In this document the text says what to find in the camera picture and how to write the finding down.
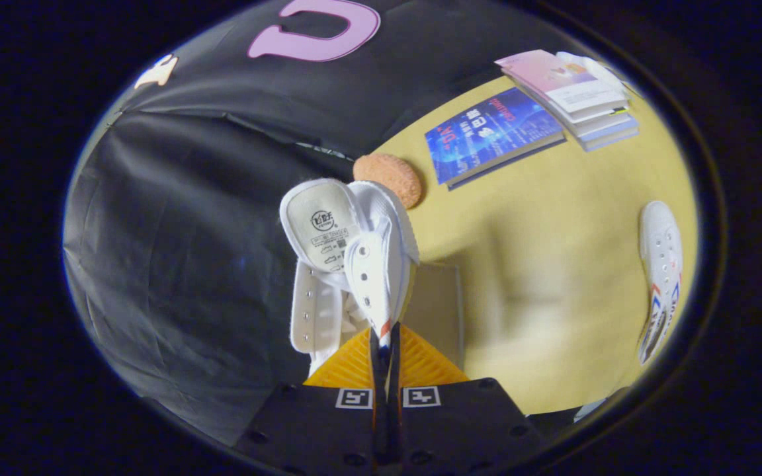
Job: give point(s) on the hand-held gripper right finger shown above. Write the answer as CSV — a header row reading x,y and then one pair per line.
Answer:
x,y
460,430

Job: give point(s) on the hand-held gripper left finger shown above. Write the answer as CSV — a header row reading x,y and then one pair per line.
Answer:
x,y
315,430

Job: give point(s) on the cream fabric storage box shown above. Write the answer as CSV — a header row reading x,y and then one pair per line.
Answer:
x,y
437,311

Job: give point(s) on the white canvas shoe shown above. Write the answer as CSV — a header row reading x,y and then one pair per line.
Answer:
x,y
318,221
661,251

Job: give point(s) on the orange oval sponge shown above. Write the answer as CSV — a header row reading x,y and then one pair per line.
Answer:
x,y
391,175

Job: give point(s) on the blue cover book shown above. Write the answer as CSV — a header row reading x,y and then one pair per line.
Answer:
x,y
487,135

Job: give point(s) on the pink cover book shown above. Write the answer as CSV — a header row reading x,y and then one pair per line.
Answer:
x,y
553,79

